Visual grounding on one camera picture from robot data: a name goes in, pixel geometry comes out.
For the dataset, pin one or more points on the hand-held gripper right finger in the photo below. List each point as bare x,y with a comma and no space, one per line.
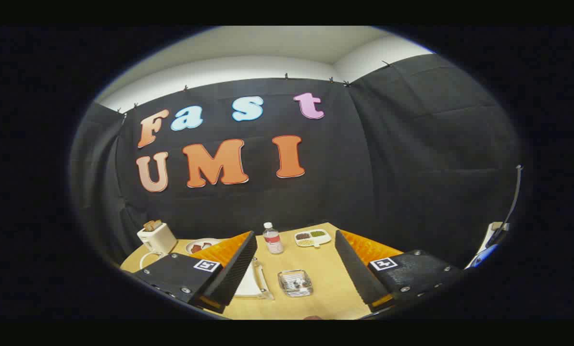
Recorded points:
356,271

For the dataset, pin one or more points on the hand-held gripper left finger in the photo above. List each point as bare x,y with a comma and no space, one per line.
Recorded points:
234,271

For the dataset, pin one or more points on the beige plate with meat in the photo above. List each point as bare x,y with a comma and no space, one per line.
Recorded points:
205,241

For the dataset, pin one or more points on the white divided snack tray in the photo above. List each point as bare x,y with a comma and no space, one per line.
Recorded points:
327,239

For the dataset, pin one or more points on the clear plastic water bottle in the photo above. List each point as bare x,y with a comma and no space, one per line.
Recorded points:
272,240

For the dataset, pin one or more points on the pile of yellow beans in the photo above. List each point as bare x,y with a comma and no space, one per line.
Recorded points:
305,242

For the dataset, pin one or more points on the pile of dark beans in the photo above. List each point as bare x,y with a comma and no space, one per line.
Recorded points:
302,236

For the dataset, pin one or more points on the white toaster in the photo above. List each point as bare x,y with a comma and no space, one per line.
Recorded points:
158,239

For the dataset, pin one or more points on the brown toast slice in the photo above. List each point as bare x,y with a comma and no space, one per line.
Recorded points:
147,226
157,223

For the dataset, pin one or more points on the black backdrop cloth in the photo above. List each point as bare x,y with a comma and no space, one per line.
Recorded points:
373,158

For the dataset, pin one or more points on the white and blue device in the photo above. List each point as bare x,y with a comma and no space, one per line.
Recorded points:
484,247

